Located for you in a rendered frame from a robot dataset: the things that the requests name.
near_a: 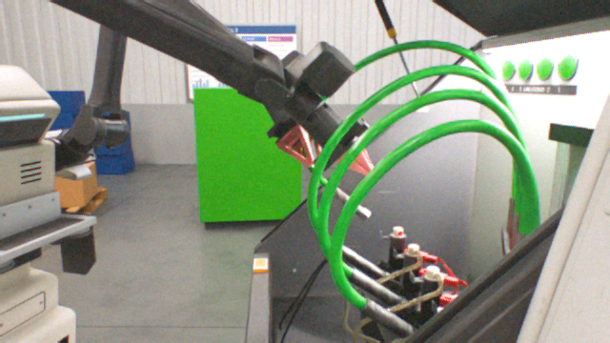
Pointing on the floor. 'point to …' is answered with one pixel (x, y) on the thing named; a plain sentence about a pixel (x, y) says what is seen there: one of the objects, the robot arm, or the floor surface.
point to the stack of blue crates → (112, 161)
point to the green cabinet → (241, 163)
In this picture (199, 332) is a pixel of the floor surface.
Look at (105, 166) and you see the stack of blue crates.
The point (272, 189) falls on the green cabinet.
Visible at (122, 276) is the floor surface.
